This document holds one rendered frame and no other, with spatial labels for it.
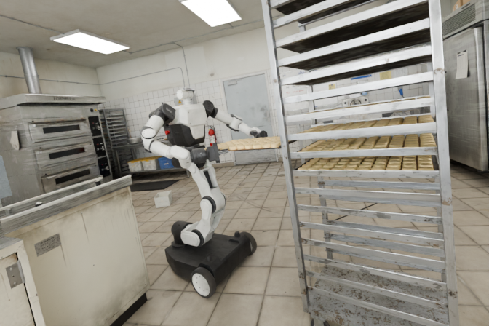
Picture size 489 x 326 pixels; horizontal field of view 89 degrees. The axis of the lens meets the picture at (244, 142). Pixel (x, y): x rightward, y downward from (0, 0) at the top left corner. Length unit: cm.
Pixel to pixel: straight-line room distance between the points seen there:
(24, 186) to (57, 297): 392
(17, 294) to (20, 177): 421
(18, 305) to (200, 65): 553
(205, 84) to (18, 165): 377
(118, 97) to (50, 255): 614
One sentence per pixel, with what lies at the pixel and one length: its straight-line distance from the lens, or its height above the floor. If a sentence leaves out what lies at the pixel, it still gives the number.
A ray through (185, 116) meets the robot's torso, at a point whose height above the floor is 125.
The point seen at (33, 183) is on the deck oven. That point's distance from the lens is 532.
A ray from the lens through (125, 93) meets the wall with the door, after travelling 736.
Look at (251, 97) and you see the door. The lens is 585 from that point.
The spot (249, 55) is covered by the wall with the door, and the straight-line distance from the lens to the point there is 593.
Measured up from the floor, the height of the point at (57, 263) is 60.
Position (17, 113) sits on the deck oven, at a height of 174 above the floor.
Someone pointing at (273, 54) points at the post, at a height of 145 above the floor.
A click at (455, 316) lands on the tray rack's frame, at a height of 33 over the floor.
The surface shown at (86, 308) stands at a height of 28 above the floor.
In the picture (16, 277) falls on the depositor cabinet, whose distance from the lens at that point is 141.
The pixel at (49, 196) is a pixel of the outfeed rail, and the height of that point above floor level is 88.
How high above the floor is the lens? 120
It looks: 6 degrees down
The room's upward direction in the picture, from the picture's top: 9 degrees counter-clockwise
